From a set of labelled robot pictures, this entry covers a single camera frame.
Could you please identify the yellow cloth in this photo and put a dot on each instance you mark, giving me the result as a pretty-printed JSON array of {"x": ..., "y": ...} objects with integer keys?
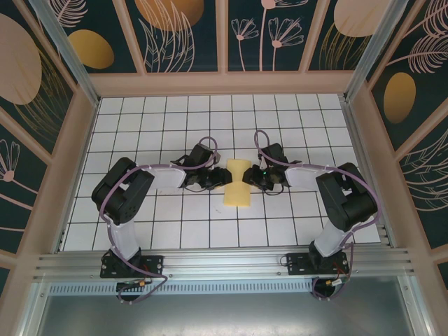
[{"x": 238, "y": 196}]

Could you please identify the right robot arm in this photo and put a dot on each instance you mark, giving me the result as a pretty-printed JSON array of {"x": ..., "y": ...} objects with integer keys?
[{"x": 350, "y": 206}]

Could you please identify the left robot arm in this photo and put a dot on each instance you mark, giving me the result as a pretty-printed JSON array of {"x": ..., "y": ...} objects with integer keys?
[{"x": 122, "y": 196}]

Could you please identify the yellow power connector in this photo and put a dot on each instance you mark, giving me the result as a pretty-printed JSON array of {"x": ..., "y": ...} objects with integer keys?
[
  {"x": 141, "y": 283},
  {"x": 332, "y": 281}
]

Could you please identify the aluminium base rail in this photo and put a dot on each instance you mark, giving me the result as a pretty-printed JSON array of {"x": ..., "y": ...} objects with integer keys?
[{"x": 224, "y": 262}]

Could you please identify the aluminium side rail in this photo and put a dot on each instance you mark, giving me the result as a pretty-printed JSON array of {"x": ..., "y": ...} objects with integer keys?
[{"x": 351, "y": 122}]

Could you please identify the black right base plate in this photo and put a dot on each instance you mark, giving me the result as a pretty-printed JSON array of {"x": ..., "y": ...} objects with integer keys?
[{"x": 295, "y": 266}]

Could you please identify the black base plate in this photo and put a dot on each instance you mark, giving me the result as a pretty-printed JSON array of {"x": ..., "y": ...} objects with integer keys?
[
  {"x": 295, "y": 266},
  {"x": 154, "y": 266}
]

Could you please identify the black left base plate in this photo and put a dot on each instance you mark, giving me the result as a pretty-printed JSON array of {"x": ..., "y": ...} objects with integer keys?
[{"x": 154, "y": 266}]

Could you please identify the aluminium frame post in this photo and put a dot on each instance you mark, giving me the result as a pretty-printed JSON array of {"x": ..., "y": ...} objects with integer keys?
[
  {"x": 378, "y": 42},
  {"x": 66, "y": 52}
]

